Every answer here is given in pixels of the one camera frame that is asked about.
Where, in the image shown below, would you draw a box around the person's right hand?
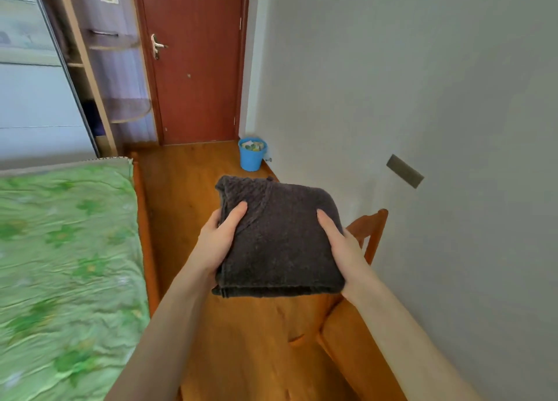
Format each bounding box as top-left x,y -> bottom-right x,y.
316,209 -> 376,299

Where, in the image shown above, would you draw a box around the person's left hand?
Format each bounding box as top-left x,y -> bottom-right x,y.
191,201 -> 248,280

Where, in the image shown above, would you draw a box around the dark grey knitted garment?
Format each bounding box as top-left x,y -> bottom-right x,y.
212,175 -> 346,298

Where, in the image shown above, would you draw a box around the person's right forearm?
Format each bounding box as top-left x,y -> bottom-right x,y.
349,276 -> 484,401

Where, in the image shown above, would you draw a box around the person's left forearm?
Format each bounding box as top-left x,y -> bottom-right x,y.
104,262 -> 216,401

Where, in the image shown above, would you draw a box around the blue plastic waste bin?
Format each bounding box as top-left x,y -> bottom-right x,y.
238,137 -> 268,172

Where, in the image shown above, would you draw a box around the wooden chair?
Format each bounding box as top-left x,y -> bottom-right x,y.
288,209 -> 408,401

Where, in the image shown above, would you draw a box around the red-brown wooden door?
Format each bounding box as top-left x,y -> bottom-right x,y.
131,0 -> 251,146

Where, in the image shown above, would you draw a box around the green floral bed sheet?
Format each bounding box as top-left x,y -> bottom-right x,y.
0,157 -> 151,401

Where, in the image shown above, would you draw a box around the wooden corner shelf unit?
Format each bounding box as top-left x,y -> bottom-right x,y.
37,0 -> 158,156

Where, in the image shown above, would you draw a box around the wardrobe with sliding door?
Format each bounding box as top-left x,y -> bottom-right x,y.
0,0 -> 100,170

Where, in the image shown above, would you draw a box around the wooden bed frame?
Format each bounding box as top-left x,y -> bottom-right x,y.
130,152 -> 184,401

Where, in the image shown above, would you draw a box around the grey wall socket plate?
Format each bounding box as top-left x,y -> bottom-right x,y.
386,154 -> 425,189

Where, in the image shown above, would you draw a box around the silver door handle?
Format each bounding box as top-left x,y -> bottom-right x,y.
150,34 -> 169,60

